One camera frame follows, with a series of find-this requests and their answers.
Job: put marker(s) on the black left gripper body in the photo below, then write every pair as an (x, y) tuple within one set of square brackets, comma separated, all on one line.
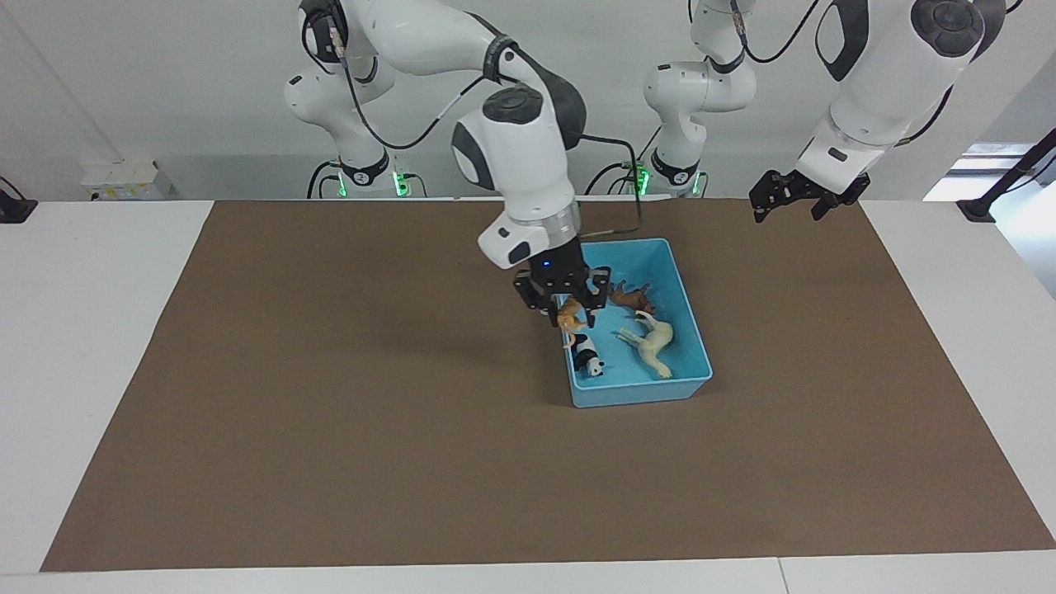
[(804, 188)]

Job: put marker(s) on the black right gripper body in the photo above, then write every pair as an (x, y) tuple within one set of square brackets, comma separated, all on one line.
[(561, 276)]

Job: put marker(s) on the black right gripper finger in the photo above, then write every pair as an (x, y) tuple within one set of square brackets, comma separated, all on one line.
[(554, 316), (597, 304)]

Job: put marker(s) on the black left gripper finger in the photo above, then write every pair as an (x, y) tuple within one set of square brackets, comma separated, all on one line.
[(761, 211), (822, 209)]

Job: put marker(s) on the orange striped tiger toy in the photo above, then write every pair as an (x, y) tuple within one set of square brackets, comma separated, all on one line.
[(571, 315)]

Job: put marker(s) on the brown lion toy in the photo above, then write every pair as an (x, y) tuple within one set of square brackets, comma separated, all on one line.
[(631, 297)]

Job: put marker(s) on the black white panda toy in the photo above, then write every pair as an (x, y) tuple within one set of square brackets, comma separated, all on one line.
[(587, 359)]

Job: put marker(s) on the cream horse toy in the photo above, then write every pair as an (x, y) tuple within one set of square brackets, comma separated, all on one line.
[(653, 342)]

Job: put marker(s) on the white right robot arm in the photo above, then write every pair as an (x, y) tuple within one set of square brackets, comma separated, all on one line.
[(511, 157)]

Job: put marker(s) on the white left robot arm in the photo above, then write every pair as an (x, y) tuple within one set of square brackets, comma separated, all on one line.
[(874, 91)]

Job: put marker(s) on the light blue storage box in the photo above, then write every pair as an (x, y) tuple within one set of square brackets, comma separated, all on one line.
[(643, 388)]

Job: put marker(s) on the brown table mat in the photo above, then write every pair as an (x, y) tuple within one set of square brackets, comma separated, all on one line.
[(330, 412)]

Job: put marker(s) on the black table clamp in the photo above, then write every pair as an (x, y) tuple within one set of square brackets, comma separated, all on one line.
[(15, 208)]

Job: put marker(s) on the black camera stand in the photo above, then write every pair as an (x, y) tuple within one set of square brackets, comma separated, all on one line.
[(978, 208)]

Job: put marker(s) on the white wall box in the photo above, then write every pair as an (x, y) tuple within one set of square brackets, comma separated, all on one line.
[(124, 180)]

